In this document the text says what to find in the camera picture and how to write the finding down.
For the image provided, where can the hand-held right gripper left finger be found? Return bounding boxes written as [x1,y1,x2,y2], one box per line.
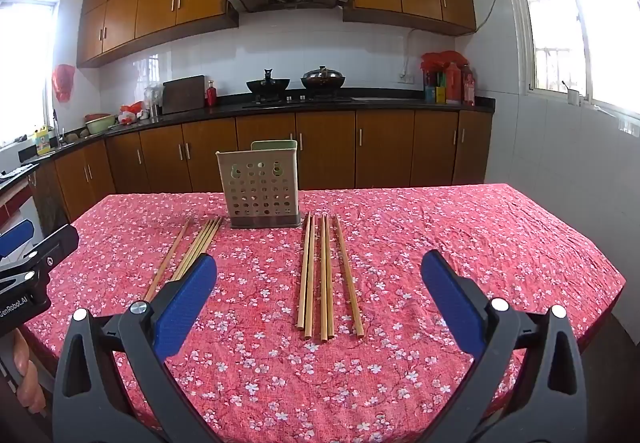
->
[52,253,218,443]

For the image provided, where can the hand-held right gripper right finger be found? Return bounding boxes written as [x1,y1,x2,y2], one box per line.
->
[420,250,588,443]

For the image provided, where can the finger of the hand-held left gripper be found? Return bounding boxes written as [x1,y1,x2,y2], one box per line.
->
[0,219,35,260]
[0,224,80,285]

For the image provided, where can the beige perforated chopstick holder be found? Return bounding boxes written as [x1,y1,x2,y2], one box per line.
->
[215,140,301,230]

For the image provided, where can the person's left hand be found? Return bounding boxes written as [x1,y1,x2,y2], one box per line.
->
[11,327,48,416]

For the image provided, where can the red floral tablecloth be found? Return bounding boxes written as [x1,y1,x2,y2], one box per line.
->
[20,183,626,443]

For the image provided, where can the yellow detergent bottle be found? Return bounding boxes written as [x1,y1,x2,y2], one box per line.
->
[35,124,53,156]

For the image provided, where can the green basin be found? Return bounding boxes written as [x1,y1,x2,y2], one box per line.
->
[84,113,117,134]

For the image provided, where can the red and white plastic bag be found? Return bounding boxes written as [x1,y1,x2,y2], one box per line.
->
[117,102,146,125]

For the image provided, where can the brown base cabinets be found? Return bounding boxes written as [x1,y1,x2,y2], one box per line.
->
[30,109,494,224]

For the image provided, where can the hanging red plastic bag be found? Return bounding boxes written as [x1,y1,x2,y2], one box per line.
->
[52,64,77,103]

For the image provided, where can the small bright window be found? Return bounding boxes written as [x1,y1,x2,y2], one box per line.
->
[0,0,61,149]

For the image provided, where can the dark wooden cutting board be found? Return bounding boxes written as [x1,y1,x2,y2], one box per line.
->
[162,74,207,115]

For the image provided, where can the black kitchen countertop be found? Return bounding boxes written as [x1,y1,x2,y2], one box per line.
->
[0,88,496,164]

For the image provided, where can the red bottle with label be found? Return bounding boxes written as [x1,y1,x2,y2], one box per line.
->
[462,64,476,106]

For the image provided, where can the tall red bottle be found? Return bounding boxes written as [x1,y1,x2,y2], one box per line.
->
[445,63,462,105]

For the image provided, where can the black wok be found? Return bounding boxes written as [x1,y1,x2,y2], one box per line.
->
[246,68,291,96]

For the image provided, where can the black gas stove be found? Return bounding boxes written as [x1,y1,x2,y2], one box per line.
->
[242,93,353,110]

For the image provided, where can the red plastic bag over bottles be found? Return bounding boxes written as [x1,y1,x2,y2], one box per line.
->
[421,50,468,72]

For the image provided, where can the dark pot with lid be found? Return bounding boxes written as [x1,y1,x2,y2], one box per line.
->
[300,66,347,91]

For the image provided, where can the large window with white frame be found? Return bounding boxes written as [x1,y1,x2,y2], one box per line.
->
[507,0,640,124]

